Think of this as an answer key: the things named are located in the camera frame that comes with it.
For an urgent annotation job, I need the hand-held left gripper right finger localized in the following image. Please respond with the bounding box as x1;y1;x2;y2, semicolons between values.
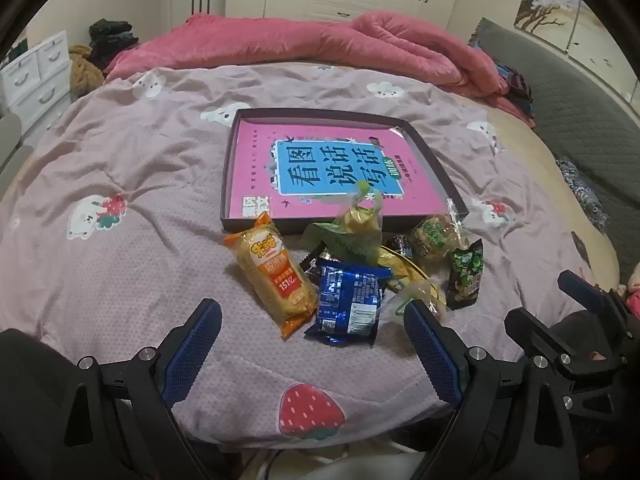
403;300;586;480

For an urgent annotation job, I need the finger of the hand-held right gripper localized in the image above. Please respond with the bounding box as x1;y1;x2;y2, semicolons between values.
505;307;606;378
558;270;631;320

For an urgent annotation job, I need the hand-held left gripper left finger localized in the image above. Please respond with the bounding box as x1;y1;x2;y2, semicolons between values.
56;298;223;480

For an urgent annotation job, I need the dark green pea packet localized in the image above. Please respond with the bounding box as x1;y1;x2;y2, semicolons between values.
445;239;485;311

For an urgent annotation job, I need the yellow snack packet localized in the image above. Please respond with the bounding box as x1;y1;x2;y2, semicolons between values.
375;245;431;293

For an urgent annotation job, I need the blue snack packet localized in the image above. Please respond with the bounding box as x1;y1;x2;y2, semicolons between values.
303;256;393;347

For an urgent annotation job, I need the orange rice cracker packet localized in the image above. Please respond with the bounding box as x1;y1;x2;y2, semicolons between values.
222;211;319;339

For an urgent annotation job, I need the clear packet green label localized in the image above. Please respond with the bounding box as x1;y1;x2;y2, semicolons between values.
411;199;471;261

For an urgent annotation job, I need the brown chocolate bar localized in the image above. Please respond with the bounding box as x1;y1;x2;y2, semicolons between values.
299;242;331;278

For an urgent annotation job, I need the clear green bag yellow snack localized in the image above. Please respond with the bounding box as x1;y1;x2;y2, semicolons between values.
303;181;386;271

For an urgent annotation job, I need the dark shallow box tray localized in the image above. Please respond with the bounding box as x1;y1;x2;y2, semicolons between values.
220;108;468;236

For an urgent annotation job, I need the blue patterned cloth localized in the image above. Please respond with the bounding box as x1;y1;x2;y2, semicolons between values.
555;156;611;233

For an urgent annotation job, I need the beige mattress sheet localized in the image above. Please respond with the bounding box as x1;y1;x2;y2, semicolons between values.
465;95;621;281

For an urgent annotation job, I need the pink printed bedsheet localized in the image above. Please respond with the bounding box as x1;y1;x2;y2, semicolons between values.
0;62;621;441

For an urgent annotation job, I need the grey padded headboard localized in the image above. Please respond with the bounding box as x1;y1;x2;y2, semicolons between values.
472;17;640;211

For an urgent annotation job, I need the pink and blue book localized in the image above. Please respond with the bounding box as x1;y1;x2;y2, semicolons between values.
229;119;453;221

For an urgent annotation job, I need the striped colourful cloth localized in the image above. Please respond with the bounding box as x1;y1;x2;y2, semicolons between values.
492;57;536;128

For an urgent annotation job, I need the grey cushion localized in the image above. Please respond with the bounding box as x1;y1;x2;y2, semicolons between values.
0;112;23;176

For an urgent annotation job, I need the brown plush blanket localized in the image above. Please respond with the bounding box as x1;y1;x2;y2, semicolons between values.
67;45;106;101

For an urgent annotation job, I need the white drawer cabinet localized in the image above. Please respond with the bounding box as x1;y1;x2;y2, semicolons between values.
0;30;71;141

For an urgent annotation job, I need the dark clothes pile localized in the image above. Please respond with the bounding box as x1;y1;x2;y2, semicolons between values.
89;19;140;73

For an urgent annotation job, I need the pink quilt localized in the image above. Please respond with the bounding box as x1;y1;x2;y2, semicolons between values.
102;10;536;126

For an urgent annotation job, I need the blossom tree wall painting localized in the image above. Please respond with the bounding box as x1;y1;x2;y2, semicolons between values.
515;0;640;86

